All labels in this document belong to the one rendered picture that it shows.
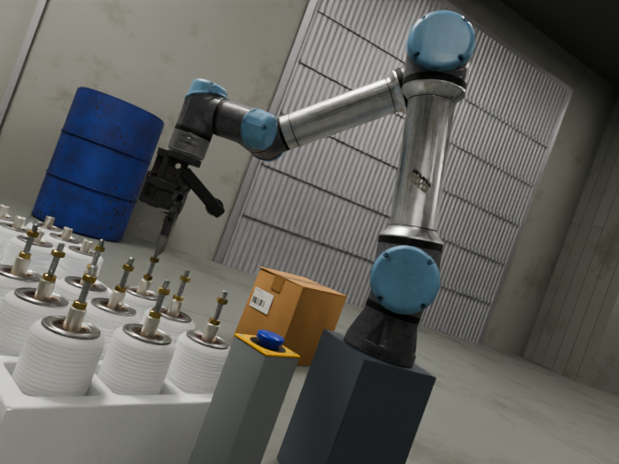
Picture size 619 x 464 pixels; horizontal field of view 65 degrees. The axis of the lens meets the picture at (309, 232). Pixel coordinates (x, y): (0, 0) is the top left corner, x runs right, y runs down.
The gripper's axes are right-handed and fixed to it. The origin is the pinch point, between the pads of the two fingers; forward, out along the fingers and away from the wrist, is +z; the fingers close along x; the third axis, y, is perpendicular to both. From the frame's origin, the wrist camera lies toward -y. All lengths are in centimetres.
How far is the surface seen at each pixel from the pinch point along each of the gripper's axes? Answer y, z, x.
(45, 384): 5.1, 15.4, 37.8
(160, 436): -11.0, 21.8, 30.3
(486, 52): -203, -242, -348
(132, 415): -6.1, 18.2, 34.0
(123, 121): 61, -40, -214
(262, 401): -21.8, 9.8, 38.5
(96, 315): 4.6, 10.1, 20.9
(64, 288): 12.6, 10.1, 11.1
